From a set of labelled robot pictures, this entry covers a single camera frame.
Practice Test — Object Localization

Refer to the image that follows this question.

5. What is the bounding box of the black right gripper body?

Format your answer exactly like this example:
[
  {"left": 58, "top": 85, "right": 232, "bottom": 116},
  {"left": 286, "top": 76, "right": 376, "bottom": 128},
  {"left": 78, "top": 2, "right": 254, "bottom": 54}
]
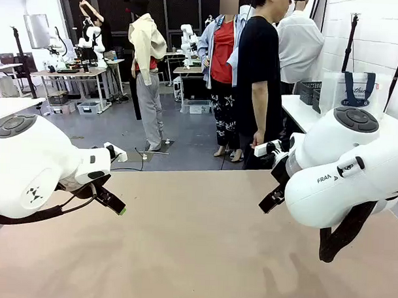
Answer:
[{"left": 269, "top": 150, "right": 291, "bottom": 194}]

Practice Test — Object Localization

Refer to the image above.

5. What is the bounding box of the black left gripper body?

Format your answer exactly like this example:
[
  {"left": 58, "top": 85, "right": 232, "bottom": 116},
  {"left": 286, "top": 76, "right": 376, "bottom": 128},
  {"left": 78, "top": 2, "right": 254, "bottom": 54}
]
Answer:
[{"left": 58, "top": 173, "right": 111, "bottom": 201}]

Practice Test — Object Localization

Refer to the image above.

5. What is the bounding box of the person's right forearm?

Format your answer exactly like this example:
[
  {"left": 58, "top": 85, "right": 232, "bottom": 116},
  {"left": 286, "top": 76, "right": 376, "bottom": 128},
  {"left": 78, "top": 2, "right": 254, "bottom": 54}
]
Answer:
[{"left": 250, "top": 79, "right": 271, "bottom": 135}]

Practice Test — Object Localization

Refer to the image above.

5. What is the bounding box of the person's right hand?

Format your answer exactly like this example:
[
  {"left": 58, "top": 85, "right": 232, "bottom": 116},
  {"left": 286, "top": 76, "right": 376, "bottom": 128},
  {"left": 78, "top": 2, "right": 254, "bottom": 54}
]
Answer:
[{"left": 251, "top": 129, "right": 267, "bottom": 150}]

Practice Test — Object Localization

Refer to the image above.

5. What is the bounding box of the metal floor plate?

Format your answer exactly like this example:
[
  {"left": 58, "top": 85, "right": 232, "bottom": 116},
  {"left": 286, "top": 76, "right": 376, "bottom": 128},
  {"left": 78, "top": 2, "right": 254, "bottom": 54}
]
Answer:
[{"left": 124, "top": 148, "right": 154, "bottom": 163}]

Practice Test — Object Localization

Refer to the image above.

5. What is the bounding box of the white side table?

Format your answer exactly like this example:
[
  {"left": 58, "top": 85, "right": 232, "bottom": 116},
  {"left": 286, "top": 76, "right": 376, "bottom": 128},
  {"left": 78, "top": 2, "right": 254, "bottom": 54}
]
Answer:
[{"left": 279, "top": 93, "right": 323, "bottom": 134}]

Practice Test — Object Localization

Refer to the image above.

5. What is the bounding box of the small grey plastic floor bin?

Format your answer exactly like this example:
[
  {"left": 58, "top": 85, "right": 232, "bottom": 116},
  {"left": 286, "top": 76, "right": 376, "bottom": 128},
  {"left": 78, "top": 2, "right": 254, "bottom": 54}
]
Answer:
[{"left": 76, "top": 100, "right": 103, "bottom": 117}]

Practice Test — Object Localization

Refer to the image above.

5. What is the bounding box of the clear plastic storage bin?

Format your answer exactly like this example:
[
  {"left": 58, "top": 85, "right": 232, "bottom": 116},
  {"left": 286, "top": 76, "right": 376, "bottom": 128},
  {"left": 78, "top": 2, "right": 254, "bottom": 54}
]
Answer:
[{"left": 180, "top": 98, "right": 212, "bottom": 116}]

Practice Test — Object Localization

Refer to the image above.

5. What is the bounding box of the person in black t-shirt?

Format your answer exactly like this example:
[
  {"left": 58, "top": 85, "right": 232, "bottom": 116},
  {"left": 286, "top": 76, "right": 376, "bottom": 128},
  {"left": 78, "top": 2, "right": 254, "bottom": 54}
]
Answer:
[{"left": 232, "top": 0, "right": 292, "bottom": 173}]

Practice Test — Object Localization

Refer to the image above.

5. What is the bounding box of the wooden background work table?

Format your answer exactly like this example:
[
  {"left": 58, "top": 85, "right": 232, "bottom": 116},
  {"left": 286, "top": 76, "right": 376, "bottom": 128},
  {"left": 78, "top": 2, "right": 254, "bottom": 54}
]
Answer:
[{"left": 28, "top": 65, "right": 112, "bottom": 114}]

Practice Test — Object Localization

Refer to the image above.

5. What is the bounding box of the person in white shirt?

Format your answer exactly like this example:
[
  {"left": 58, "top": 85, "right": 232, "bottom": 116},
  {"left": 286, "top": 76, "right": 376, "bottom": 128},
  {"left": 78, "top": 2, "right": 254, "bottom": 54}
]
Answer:
[{"left": 273, "top": 0, "right": 327, "bottom": 95}]

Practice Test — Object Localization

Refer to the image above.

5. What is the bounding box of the person in red shirt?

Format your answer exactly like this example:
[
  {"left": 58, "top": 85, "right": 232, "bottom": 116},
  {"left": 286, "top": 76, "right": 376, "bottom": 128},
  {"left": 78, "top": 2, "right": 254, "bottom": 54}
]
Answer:
[{"left": 193, "top": 0, "right": 251, "bottom": 163}]

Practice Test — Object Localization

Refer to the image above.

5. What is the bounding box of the black tripod with clamp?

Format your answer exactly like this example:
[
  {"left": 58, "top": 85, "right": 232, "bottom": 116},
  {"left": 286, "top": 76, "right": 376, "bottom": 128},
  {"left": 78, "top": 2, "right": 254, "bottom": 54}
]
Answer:
[{"left": 7, "top": 25, "right": 41, "bottom": 100}]

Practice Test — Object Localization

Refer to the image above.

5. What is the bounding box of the mannequin with beige jacket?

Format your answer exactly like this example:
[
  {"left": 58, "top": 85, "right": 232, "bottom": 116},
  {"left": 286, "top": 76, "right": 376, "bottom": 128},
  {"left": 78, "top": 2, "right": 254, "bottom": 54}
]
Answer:
[{"left": 118, "top": 0, "right": 171, "bottom": 152}]

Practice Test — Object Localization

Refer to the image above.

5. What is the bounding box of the background person in dark shirt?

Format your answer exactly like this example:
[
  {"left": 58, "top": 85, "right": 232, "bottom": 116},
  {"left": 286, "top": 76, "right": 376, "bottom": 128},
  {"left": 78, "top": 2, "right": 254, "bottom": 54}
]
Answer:
[{"left": 76, "top": 0, "right": 115, "bottom": 61}]

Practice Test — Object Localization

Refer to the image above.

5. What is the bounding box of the grey whiteboard panel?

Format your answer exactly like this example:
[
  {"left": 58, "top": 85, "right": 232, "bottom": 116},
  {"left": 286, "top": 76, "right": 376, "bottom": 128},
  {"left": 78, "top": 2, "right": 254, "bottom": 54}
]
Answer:
[{"left": 22, "top": 13, "right": 52, "bottom": 50}]

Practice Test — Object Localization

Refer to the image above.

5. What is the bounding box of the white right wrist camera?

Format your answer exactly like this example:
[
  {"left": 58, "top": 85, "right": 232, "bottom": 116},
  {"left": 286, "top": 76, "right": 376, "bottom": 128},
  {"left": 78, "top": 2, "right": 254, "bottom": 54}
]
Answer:
[{"left": 253, "top": 139, "right": 282, "bottom": 158}]

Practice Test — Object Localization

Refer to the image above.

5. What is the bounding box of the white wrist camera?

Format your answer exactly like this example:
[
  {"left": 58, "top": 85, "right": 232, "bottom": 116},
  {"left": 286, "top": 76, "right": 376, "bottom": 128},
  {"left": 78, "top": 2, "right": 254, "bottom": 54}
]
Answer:
[
  {"left": 102, "top": 142, "right": 129, "bottom": 163},
  {"left": 253, "top": 139, "right": 282, "bottom": 158}
]

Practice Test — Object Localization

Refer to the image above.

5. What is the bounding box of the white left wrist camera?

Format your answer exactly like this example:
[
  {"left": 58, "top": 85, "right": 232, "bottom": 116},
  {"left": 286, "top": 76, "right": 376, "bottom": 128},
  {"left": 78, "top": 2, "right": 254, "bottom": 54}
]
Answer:
[{"left": 102, "top": 142, "right": 129, "bottom": 163}]

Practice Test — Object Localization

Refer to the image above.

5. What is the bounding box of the black left arm cable sleeve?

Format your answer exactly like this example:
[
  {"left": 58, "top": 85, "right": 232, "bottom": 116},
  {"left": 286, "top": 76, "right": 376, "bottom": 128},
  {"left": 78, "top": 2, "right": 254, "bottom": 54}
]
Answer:
[{"left": 0, "top": 180, "right": 98, "bottom": 229}]

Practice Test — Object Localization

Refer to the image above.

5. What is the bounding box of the black camera tripod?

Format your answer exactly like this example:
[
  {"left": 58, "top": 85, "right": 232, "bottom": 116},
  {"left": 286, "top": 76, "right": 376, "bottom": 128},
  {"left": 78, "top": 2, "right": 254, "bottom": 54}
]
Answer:
[{"left": 341, "top": 12, "right": 361, "bottom": 74}]

